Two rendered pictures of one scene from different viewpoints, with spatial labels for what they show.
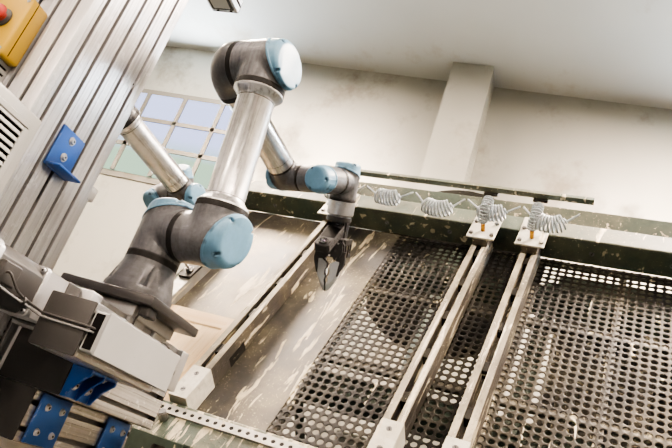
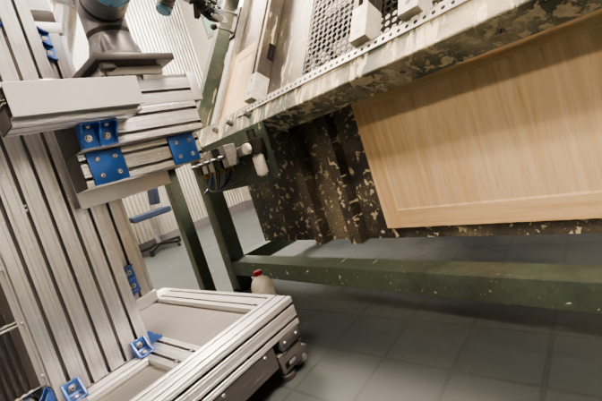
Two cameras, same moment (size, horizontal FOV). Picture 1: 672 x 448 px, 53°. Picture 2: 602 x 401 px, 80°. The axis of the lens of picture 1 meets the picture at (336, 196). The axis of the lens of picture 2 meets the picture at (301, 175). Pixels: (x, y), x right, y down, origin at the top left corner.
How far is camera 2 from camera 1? 0.76 m
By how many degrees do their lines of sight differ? 35
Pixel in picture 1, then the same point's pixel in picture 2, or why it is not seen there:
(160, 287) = (114, 46)
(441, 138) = not seen: outside the picture
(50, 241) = (36, 72)
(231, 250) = not seen: outside the picture
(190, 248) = (94, 4)
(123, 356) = (57, 102)
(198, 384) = (254, 84)
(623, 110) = not seen: outside the picture
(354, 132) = not seen: outside the picture
